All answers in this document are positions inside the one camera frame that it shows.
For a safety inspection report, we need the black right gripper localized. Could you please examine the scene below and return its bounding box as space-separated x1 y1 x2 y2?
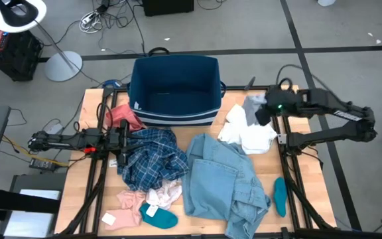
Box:
255 88 300 127

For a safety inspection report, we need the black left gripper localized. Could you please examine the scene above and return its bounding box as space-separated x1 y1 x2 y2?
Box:
109 119 147 167

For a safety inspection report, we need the grey cloth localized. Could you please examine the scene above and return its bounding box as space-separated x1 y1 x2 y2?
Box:
242 94 269 127

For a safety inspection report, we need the blue plaid shirt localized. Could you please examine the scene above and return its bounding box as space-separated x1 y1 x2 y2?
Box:
116 127 192 193

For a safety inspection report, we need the coral red cloth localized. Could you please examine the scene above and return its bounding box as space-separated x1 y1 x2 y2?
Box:
104 103 147 133

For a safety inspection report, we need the white pale pink garment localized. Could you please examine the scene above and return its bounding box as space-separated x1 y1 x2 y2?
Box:
145 179 183 211

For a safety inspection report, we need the light blue denim shirt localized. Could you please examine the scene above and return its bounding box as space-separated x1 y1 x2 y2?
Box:
181 132 272 239

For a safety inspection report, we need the white t-shirt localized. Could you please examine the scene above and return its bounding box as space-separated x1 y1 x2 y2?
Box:
217 103 279 156

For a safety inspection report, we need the light pink garment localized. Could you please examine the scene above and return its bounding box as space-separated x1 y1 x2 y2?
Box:
103 189 147 232

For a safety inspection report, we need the navy white striped fabric bin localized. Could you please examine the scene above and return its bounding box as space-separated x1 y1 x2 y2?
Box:
127 47 227 127

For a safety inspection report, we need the grey adapter box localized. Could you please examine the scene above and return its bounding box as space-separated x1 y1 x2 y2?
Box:
46 122 64 135

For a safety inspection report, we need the white square paper tag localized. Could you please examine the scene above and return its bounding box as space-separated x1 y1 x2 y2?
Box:
100 212 117 227

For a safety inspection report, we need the teal sock with white label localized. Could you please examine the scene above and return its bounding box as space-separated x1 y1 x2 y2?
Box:
139 202 179 230

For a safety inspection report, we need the black power adapter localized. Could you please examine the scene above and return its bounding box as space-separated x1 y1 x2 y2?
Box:
29 157 58 173

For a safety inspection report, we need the grey cart with white panel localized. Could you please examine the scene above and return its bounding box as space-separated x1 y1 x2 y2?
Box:
0 172 68 239

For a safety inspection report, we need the white power strip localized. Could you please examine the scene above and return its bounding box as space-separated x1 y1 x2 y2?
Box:
79 11 104 34

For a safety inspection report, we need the black floor box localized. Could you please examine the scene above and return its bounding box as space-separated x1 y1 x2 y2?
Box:
142 0 195 17

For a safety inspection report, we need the black toolbox with red lid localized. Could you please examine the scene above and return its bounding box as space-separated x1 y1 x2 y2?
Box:
0 28 44 82

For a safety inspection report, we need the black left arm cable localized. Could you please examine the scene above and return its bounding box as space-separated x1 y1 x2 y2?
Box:
96 102 114 132

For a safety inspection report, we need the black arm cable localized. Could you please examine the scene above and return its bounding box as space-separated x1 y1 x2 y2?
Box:
96 102 114 132
275 63 344 100

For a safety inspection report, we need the black angled bracket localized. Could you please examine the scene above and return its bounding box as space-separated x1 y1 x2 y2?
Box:
243 76 257 91

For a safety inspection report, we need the black aluminium table frame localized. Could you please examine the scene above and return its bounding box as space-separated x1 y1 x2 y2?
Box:
53 84 338 239

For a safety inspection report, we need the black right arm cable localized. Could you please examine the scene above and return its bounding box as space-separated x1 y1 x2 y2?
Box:
275 63 344 100

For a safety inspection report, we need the blue coiled cable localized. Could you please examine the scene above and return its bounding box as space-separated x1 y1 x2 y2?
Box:
103 78 122 89

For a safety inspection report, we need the white ring floor lamp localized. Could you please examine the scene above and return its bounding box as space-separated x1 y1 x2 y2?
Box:
0 0 84 83

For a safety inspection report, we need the black floor cable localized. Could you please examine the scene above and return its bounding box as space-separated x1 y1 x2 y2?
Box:
91 0 147 56

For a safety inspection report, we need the yellow cable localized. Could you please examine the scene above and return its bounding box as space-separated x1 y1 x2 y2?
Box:
1 134 69 167

